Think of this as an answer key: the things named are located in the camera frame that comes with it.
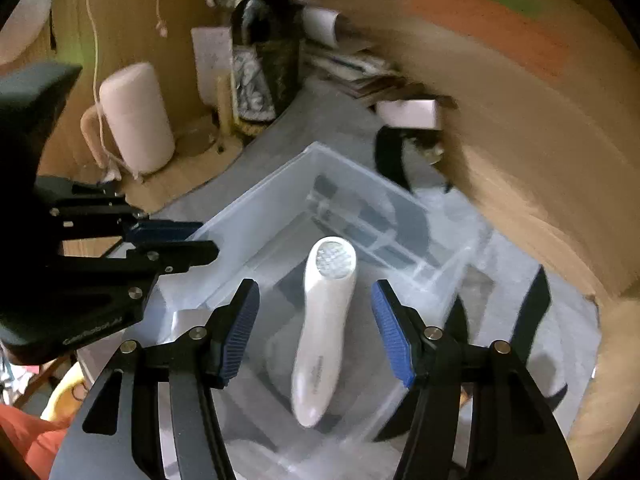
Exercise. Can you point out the grey cloth mat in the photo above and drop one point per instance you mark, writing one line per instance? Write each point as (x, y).
(500, 270)

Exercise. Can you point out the stack of books and papers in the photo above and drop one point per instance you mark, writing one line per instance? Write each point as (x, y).
(345, 67)

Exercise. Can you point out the white handheld massager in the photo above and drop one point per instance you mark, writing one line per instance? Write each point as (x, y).
(320, 340)

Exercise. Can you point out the orange garment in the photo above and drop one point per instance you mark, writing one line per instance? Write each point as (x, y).
(25, 440)

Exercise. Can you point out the dark wine bottle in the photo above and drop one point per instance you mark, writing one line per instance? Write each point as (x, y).
(270, 50)

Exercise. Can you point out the white paper card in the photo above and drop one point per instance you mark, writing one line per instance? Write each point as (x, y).
(210, 60)

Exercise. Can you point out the pink cylinder speaker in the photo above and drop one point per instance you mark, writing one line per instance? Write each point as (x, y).
(135, 120)

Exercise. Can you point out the small white box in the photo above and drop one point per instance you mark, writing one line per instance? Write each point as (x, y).
(407, 112)

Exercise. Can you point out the rolled white paper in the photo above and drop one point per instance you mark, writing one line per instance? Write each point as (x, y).
(325, 22)

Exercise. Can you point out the clear plastic storage box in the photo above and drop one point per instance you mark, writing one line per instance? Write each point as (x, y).
(250, 215)

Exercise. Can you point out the orange sticky note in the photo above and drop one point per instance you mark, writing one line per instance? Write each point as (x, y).
(490, 30)

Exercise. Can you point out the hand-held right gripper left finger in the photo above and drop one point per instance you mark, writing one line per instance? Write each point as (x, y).
(241, 330)

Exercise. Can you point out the yellow object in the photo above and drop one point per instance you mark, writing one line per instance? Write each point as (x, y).
(62, 390)

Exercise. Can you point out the pale yellow tube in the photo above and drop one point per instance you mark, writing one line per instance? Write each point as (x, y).
(226, 105)

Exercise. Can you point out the white fluffy pad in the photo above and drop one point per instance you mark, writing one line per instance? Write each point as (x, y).
(25, 25)

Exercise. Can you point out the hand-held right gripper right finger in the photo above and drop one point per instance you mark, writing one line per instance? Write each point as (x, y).
(391, 330)

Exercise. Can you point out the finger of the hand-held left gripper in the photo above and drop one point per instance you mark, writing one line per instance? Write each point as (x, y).
(160, 232)
(190, 254)

